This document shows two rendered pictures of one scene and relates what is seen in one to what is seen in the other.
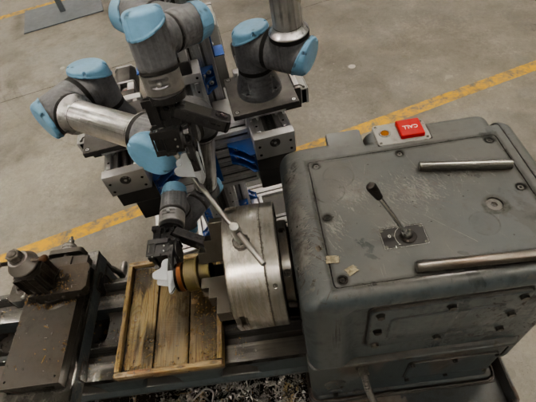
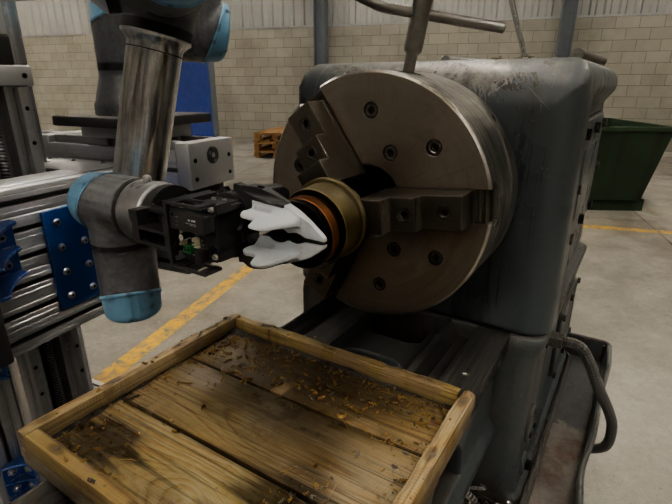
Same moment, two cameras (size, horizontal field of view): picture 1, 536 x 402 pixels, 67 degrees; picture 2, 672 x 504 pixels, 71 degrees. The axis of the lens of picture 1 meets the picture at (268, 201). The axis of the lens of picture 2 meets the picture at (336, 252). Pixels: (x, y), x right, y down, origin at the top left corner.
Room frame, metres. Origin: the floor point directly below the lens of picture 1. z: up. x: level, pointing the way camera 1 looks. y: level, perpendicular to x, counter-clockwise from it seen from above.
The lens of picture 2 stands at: (0.31, 0.66, 1.22)
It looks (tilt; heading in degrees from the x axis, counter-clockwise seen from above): 20 degrees down; 299
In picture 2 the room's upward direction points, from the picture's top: straight up
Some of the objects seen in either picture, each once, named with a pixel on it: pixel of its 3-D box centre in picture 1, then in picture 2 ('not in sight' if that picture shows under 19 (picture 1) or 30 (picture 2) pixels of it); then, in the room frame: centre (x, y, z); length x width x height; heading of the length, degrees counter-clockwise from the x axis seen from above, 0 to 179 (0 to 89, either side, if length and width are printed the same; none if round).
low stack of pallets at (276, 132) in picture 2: not in sight; (286, 141); (5.41, -6.71, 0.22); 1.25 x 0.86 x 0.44; 105
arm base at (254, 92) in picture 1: (257, 76); (131, 89); (1.18, -0.05, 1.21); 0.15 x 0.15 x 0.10
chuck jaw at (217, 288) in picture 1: (224, 300); (426, 209); (0.47, 0.15, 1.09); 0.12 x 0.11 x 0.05; 176
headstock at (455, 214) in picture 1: (404, 241); (464, 166); (0.55, -0.33, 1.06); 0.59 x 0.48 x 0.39; 86
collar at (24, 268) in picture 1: (21, 262); not in sight; (0.67, 0.68, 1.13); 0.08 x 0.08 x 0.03
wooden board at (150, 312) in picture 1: (173, 311); (260, 425); (0.57, 0.34, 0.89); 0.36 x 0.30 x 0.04; 176
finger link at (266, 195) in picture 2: (171, 258); (254, 207); (0.61, 0.28, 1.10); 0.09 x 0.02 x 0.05; 176
